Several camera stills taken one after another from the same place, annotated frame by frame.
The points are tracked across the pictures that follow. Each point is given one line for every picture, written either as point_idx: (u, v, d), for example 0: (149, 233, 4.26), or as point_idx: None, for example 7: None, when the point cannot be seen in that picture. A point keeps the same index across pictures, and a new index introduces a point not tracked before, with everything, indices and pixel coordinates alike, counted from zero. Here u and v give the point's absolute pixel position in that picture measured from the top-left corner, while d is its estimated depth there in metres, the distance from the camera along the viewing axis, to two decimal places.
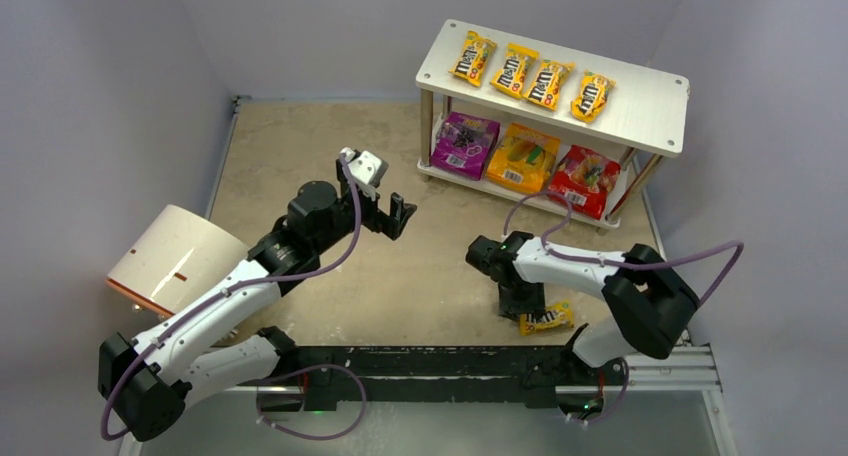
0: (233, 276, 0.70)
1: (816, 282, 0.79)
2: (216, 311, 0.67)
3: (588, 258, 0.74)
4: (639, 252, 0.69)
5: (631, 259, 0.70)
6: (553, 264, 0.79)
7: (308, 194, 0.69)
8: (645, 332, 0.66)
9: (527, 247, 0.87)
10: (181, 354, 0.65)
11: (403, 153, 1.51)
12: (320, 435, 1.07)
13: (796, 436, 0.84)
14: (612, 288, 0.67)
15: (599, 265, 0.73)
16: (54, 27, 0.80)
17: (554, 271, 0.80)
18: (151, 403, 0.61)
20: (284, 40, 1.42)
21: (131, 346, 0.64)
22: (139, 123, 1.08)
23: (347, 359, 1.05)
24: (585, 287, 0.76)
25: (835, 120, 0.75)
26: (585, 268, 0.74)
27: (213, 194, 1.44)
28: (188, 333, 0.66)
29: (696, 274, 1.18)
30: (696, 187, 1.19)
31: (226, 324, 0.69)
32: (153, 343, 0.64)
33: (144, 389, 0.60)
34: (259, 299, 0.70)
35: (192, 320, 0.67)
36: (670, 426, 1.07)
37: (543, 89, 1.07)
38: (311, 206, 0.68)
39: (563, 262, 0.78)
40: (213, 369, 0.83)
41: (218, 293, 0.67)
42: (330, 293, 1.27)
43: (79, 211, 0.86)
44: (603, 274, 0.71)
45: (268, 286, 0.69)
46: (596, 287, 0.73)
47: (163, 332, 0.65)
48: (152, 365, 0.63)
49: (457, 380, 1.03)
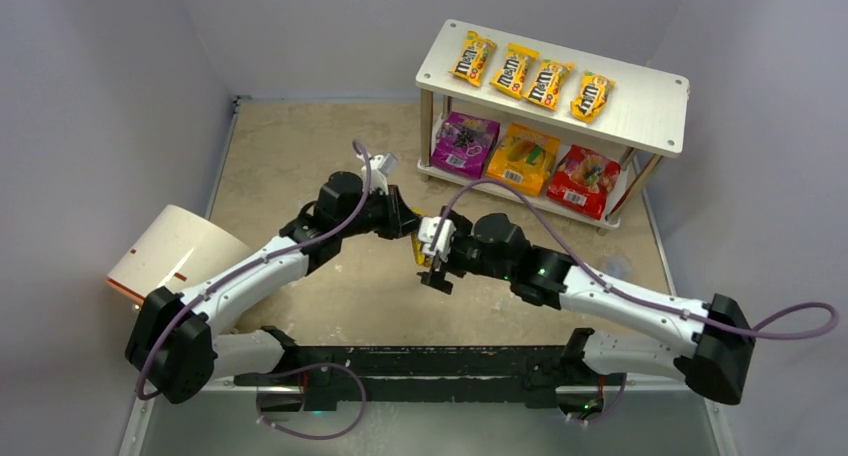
0: (268, 247, 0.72)
1: (817, 282, 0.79)
2: (257, 273, 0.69)
3: (671, 309, 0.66)
4: (721, 306, 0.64)
5: (715, 315, 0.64)
6: (622, 308, 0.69)
7: (339, 180, 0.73)
8: (717, 384, 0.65)
9: (575, 277, 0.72)
10: (224, 309, 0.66)
11: (404, 153, 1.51)
12: (320, 435, 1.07)
13: (796, 437, 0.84)
14: (701, 351, 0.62)
15: (680, 317, 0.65)
16: (54, 28, 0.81)
17: (614, 312, 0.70)
18: (196, 353, 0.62)
20: (284, 40, 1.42)
21: (177, 298, 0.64)
22: (138, 123, 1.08)
23: (346, 359, 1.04)
24: (650, 332, 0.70)
25: (834, 121, 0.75)
26: (664, 320, 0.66)
27: (213, 194, 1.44)
28: (232, 289, 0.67)
29: (697, 275, 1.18)
30: (696, 188, 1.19)
31: (262, 288, 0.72)
32: (200, 294, 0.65)
33: (192, 336, 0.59)
34: (294, 268, 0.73)
35: (233, 279, 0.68)
36: (672, 427, 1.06)
37: (543, 89, 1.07)
38: (341, 189, 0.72)
39: (634, 307, 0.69)
40: (232, 347, 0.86)
41: (257, 258, 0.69)
42: (330, 293, 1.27)
43: (79, 210, 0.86)
44: (687, 329, 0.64)
45: (300, 260, 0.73)
46: (675, 340, 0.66)
47: (208, 287, 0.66)
48: (200, 315, 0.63)
49: (457, 380, 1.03)
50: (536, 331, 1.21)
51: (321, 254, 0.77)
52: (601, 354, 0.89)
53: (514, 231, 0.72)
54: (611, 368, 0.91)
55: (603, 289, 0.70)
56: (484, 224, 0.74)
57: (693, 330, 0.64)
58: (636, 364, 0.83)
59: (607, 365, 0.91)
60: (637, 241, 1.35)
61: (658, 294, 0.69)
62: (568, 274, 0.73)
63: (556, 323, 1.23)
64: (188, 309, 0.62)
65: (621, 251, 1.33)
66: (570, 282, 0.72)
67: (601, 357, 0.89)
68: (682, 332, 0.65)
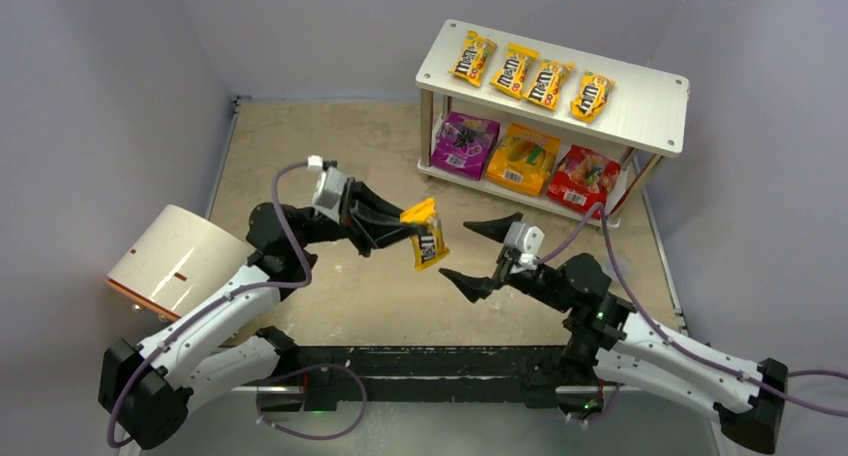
0: (234, 281, 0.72)
1: (817, 281, 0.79)
2: (221, 314, 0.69)
3: (729, 369, 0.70)
4: (776, 372, 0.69)
5: (769, 378, 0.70)
6: (677, 360, 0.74)
7: (263, 218, 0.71)
8: (755, 437, 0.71)
9: (635, 326, 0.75)
10: (187, 357, 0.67)
11: (404, 153, 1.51)
12: (320, 435, 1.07)
13: (796, 436, 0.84)
14: (754, 414, 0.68)
15: (736, 379, 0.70)
16: (54, 26, 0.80)
17: (670, 362, 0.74)
18: (160, 405, 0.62)
20: (284, 39, 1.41)
21: (137, 350, 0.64)
22: (138, 122, 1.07)
23: (347, 359, 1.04)
24: (702, 386, 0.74)
25: (835, 120, 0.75)
26: (722, 379, 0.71)
27: (212, 194, 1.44)
28: (194, 337, 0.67)
29: (696, 274, 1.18)
30: (696, 188, 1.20)
31: (227, 327, 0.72)
32: (159, 347, 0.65)
33: (152, 392, 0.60)
34: (261, 301, 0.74)
35: (196, 325, 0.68)
36: (673, 427, 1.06)
37: (543, 89, 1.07)
38: (263, 232, 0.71)
39: (693, 362, 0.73)
40: (216, 372, 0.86)
41: (221, 298, 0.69)
42: (330, 293, 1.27)
43: (79, 210, 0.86)
44: (744, 391, 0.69)
45: (269, 290, 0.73)
46: (726, 399, 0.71)
47: (168, 336, 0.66)
48: (159, 368, 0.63)
49: (457, 380, 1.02)
50: (536, 331, 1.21)
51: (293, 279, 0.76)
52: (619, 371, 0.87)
53: (605, 286, 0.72)
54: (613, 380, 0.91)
55: (663, 342, 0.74)
56: (573, 266, 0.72)
57: (749, 392, 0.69)
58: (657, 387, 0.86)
59: (615, 378, 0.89)
60: (637, 241, 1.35)
61: (716, 352, 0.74)
62: (627, 320, 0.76)
63: (556, 322, 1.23)
64: (148, 363, 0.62)
65: (621, 251, 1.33)
66: (632, 328, 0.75)
67: (617, 372, 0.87)
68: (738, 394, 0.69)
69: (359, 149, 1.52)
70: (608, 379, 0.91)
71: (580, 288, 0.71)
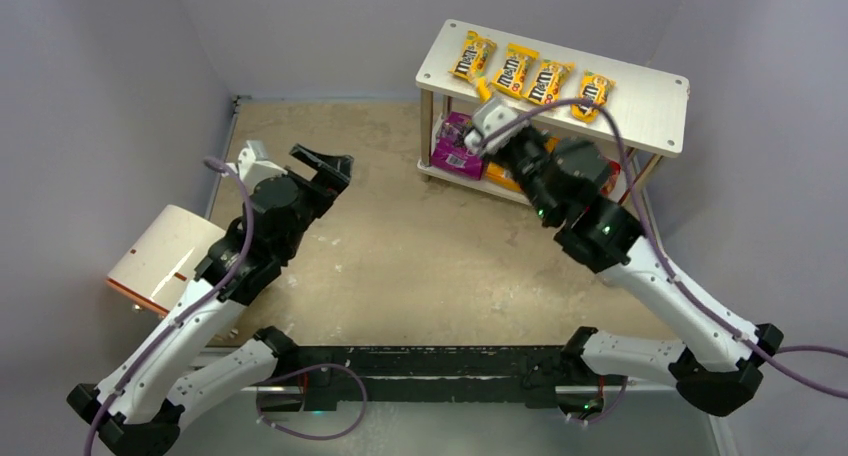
0: (183, 302, 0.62)
1: (816, 282, 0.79)
2: (171, 344, 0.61)
3: (729, 326, 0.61)
4: (773, 340, 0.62)
5: (763, 344, 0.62)
6: (679, 306, 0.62)
7: (267, 192, 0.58)
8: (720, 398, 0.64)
9: (641, 252, 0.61)
10: (146, 396, 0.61)
11: (403, 153, 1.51)
12: (321, 435, 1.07)
13: (795, 436, 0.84)
14: (743, 379, 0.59)
15: (731, 337, 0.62)
16: (54, 28, 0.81)
17: (666, 306, 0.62)
18: (132, 442, 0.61)
20: (284, 38, 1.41)
21: (93, 397, 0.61)
22: (138, 123, 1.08)
23: (346, 359, 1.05)
24: (680, 330, 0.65)
25: (833, 121, 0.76)
26: (717, 335, 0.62)
27: (212, 193, 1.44)
28: (147, 375, 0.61)
29: (697, 274, 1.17)
30: (696, 188, 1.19)
31: (191, 351, 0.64)
32: (113, 392, 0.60)
33: (114, 440, 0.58)
34: (220, 318, 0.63)
35: (148, 359, 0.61)
36: (673, 426, 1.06)
37: (543, 89, 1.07)
38: (269, 204, 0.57)
39: (691, 310, 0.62)
40: (207, 386, 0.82)
41: (168, 327, 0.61)
42: (329, 293, 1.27)
43: (79, 210, 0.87)
44: (734, 352, 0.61)
45: (222, 306, 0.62)
46: (709, 352, 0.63)
47: (121, 378, 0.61)
48: (117, 414, 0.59)
49: (457, 380, 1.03)
50: (536, 330, 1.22)
51: (251, 284, 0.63)
52: (601, 353, 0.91)
53: (602, 180, 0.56)
54: (607, 369, 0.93)
55: (667, 278, 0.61)
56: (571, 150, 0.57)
57: (740, 355, 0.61)
58: (633, 365, 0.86)
59: (606, 367, 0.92)
60: None
61: (714, 302, 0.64)
62: (633, 243, 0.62)
63: (556, 322, 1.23)
64: (103, 411, 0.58)
65: None
66: (633, 251, 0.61)
67: (600, 357, 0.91)
68: (728, 353, 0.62)
69: (358, 148, 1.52)
70: (602, 372, 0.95)
71: (569, 174, 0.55)
